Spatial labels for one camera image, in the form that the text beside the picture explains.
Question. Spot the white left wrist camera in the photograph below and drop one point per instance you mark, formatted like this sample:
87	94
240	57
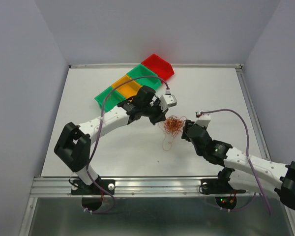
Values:
167	101

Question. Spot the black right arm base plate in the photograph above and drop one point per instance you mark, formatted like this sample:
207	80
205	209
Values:
215	186

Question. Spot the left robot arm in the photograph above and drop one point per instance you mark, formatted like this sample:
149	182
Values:
75	141

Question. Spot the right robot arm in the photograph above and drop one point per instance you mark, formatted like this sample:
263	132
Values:
276	180

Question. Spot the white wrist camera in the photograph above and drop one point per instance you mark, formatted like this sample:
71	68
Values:
203	119
167	101

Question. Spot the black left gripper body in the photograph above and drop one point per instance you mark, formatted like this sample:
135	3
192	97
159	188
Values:
154	110

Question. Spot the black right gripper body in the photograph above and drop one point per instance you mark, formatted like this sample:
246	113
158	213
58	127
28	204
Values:
188	124

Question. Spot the green plastic bin near red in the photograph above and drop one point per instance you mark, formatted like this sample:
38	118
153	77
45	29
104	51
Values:
149	78

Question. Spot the aluminium back rail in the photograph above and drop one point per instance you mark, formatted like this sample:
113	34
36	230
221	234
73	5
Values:
132	65

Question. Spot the aluminium front rail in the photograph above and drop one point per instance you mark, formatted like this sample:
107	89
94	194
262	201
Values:
142	187

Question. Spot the aluminium right side rail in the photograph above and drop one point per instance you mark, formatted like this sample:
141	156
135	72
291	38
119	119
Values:
259	136

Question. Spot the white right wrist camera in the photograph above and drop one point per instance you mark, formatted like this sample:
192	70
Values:
203	119

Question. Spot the aluminium rail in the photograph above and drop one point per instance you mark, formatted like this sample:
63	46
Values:
142	187
259	136
132	65

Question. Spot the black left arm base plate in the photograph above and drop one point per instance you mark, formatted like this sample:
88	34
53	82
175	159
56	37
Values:
78	187

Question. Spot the green plastic bin front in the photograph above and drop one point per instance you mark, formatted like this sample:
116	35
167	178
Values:
114	98

